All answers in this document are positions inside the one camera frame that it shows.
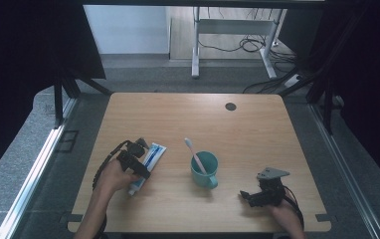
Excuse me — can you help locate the black curtain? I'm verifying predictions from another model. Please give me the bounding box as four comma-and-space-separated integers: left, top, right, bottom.
277, 0, 380, 195
0, 0, 106, 188

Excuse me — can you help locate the person's right hand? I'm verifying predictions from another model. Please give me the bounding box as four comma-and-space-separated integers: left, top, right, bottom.
265, 198, 304, 235

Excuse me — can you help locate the teal cup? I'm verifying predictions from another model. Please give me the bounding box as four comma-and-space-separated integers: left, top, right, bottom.
190, 150, 220, 190

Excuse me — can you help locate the black metal stand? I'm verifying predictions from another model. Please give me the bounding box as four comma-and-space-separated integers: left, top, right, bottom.
52, 66, 113, 129
305, 74, 336, 134

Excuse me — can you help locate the blue and white toothpaste tube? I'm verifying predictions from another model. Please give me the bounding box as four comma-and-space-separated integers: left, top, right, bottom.
127, 142, 168, 197

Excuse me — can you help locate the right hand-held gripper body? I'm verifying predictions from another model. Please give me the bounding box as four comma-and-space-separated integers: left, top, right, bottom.
250, 166, 291, 208

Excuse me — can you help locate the white power strip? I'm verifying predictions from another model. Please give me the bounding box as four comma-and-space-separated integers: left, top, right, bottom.
283, 74, 303, 89

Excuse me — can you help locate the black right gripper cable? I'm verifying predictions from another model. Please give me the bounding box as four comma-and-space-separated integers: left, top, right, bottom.
282, 189, 305, 231

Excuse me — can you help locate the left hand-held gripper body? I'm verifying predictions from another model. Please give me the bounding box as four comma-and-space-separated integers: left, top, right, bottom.
116, 137, 150, 173

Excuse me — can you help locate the white desk frame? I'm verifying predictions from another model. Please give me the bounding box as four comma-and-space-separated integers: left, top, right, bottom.
191, 6, 285, 80

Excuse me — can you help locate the aluminium rail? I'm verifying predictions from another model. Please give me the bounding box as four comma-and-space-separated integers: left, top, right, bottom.
0, 97, 79, 239
307, 102, 380, 239

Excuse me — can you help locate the person's left hand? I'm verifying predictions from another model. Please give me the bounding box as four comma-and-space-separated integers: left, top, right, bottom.
95, 158, 140, 197

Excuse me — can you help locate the pink toothbrush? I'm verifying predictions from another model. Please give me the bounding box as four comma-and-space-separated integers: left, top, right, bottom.
183, 137, 209, 176

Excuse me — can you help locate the tangle of black floor cables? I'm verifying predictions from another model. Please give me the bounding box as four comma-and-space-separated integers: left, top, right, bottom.
197, 8, 300, 73

